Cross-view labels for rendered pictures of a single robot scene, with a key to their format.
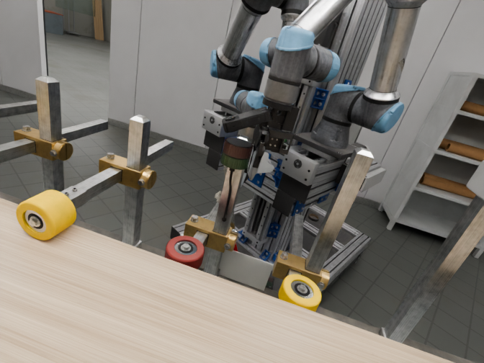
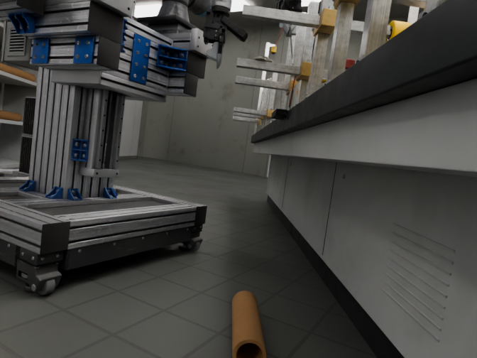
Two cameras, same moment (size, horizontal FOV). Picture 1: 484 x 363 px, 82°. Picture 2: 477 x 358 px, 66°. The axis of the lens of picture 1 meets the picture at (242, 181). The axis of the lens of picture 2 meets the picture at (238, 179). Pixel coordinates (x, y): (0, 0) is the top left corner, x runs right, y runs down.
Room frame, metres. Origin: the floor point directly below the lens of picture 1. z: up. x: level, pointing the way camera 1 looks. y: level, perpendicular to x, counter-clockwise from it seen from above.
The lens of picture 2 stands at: (1.02, 1.46, 0.51)
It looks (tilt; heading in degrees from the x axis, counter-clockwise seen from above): 4 degrees down; 261
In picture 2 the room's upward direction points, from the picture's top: 8 degrees clockwise
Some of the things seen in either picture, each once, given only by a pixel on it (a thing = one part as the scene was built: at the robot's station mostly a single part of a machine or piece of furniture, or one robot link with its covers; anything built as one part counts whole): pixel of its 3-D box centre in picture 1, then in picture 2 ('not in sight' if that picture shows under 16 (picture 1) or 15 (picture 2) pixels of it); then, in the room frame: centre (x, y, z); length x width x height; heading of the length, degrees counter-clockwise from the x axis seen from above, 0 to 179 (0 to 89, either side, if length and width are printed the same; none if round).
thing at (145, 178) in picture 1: (128, 172); (325, 25); (0.63, 0.29, 0.94); 0.13 x 0.06 x 0.05; 83
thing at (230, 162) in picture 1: (235, 158); not in sight; (0.55, 0.03, 1.09); 0.06 x 0.06 x 0.02
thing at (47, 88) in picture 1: (52, 166); (343, 18); (0.66, 0.52, 0.89); 0.03 x 0.03 x 0.48; 83
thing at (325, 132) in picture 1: (333, 130); (174, 13); (1.15, -0.30, 1.09); 0.15 x 0.15 x 0.10
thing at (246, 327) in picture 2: not in sight; (246, 325); (0.80, 0.50, 0.04); 0.30 x 0.08 x 0.08; 83
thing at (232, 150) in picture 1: (238, 148); not in sight; (0.55, 0.03, 1.11); 0.06 x 0.06 x 0.02
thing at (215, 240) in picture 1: (210, 235); (305, 73); (0.60, 0.04, 0.84); 0.13 x 0.06 x 0.05; 83
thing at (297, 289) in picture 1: (294, 307); not in sight; (0.43, -0.17, 0.85); 0.08 x 0.08 x 0.11
